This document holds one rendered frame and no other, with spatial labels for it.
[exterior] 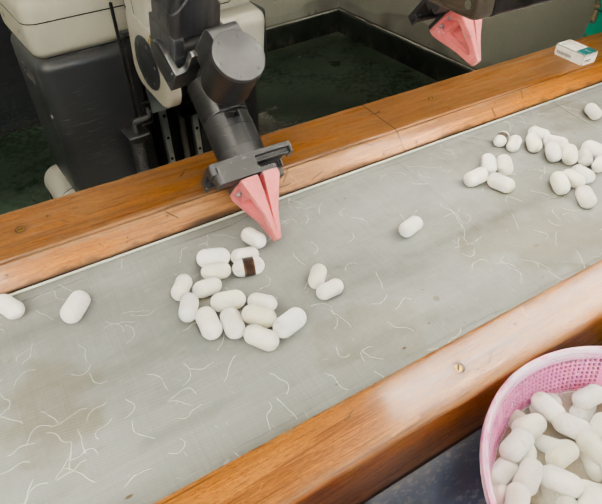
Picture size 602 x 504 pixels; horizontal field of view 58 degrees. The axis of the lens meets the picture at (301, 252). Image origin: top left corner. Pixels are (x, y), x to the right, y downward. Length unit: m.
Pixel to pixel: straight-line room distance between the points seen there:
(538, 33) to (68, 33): 1.74
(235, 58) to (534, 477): 0.47
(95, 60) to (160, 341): 0.88
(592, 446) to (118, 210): 0.55
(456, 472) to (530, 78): 0.68
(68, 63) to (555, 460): 1.16
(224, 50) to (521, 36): 1.97
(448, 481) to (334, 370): 0.15
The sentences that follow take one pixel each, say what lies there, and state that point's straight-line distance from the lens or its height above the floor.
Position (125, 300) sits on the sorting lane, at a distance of 0.61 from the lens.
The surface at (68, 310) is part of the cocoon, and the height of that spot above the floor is 0.76.
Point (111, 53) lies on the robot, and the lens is 1.35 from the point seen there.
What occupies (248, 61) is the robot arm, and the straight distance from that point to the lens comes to 0.59.
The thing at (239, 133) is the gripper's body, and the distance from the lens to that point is 0.63.
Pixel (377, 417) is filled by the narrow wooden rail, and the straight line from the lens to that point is 0.47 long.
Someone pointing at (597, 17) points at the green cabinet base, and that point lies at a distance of 1.30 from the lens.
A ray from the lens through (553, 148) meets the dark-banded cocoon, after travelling 0.85.
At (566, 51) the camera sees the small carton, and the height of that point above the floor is 0.78.
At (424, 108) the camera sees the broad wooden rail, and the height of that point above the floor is 0.76.
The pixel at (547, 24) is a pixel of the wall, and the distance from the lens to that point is 2.40.
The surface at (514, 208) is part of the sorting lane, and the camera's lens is 0.75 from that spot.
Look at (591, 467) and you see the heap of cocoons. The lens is 0.54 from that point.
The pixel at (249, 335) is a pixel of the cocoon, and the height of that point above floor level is 0.76.
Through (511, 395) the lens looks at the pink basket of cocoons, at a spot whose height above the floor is 0.76.
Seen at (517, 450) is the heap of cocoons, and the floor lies 0.74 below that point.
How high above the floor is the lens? 1.17
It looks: 43 degrees down
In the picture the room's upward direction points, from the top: straight up
